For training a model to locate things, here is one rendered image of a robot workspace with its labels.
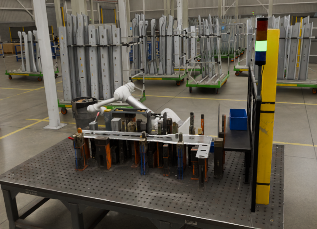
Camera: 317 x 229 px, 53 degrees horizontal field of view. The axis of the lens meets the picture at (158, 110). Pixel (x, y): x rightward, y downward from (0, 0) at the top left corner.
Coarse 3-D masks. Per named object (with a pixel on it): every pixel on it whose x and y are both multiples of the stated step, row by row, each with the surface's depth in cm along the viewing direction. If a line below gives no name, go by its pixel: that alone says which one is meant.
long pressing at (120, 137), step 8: (88, 136) 318; (96, 136) 317; (104, 136) 316; (112, 136) 315; (120, 136) 314; (128, 136) 313; (152, 136) 312; (160, 136) 310; (168, 136) 309; (184, 136) 308; (192, 136) 307; (200, 136) 306; (208, 136) 305; (192, 144) 289; (208, 144) 287
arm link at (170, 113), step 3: (162, 111) 377; (165, 111) 374; (168, 111) 374; (171, 111) 376; (162, 114) 375; (168, 114) 371; (171, 114) 372; (174, 114) 375; (171, 117) 369; (174, 117) 373; (177, 117) 376; (174, 120) 371; (177, 120) 374
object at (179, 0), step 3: (177, 0) 1376; (180, 0) 1391; (177, 3) 1390; (180, 3) 1395; (177, 6) 1400; (180, 6) 1398; (177, 9) 1406; (180, 9) 1401; (177, 12) 1409; (180, 12) 1405; (177, 15) 1412; (180, 15) 1408; (177, 18) 1416; (180, 18) 1412
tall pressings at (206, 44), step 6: (210, 18) 990; (216, 18) 978; (204, 24) 1008; (210, 24) 989; (204, 30) 1005; (210, 30) 988; (204, 42) 1003; (210, 42) 994; (204, 48) 1007; (210, 54) 991; (210, 60) 990; (204, 66) 1009; (210, 66) 986; (204, 72) 1006; (210, 72) 987
